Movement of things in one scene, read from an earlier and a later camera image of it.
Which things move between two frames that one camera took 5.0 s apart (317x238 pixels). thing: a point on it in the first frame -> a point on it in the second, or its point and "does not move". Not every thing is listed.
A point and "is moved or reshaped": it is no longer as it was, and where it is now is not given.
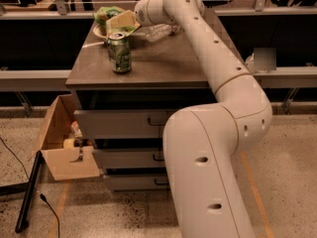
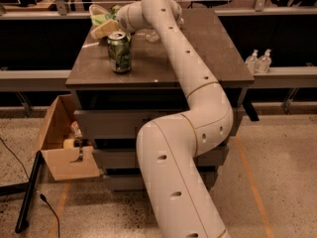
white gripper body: (144, 13) -> (122, 21)
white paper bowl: (100, 31) is moved or reshaped
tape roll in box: (68, 143) does not move
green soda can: (120, 53) does not move
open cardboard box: (64, 155) does not move
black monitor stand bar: (22, 223) does not move
